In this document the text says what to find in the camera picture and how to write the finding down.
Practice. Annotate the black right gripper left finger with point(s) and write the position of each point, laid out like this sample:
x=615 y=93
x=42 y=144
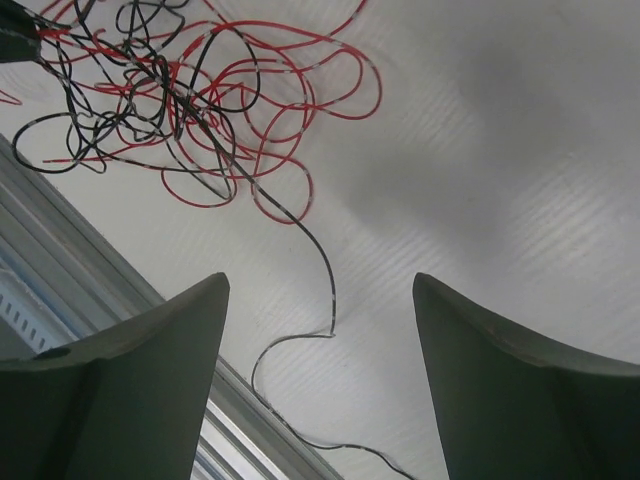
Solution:
x=125 y=403

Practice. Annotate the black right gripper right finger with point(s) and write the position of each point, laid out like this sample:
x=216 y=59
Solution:
x=511 y=403

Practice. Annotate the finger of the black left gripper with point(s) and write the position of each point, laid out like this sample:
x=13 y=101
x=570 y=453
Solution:
x=20 y=41

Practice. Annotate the aluminium extrusion rail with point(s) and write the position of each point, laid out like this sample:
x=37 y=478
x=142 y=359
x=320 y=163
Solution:
x=61 y=280

